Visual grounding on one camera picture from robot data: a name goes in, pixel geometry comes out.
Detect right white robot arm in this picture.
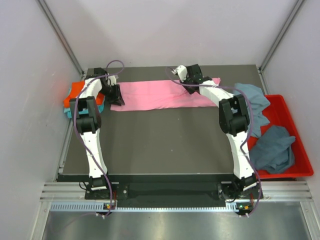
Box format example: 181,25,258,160
175,64,257,199

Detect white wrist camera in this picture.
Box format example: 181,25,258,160
171,65,188,82
106,74,118,87

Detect red plastic bin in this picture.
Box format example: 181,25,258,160
243,94,314,180

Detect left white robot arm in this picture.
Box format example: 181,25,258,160
68,68,125,199

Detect right aluminium frame post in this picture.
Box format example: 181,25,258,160
258,0,306,74

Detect grey-blue t shirt lower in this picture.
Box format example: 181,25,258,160
249,125,296,174

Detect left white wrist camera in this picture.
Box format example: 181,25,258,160
106,74,118,87

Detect pink t shirt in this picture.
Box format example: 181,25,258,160
110,80,217,112

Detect grey slotted cable duct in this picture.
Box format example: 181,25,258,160
50,202,250,213

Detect folded teal t shirt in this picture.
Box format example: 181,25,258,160
64,104,105,119

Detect grey-blue t shirt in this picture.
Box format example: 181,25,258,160
249,125,296,174
234,83,271,138

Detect grey-blue t shirt upper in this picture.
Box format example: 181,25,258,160
234,83,271,138

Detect front aluminium frame rail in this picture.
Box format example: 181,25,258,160
40,181,313,202

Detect folded orange t shirt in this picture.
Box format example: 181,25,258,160
63,81,105,109

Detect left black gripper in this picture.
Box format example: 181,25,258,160
99,83,125,107

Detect aluminium frame post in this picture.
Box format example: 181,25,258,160
35,0,85,76
258,0,306,74

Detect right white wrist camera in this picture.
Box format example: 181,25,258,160
171,65,188,82

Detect left aluminium frame post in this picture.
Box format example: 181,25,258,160
35,0,85,76

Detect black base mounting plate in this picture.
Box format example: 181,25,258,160
57,174,262,207

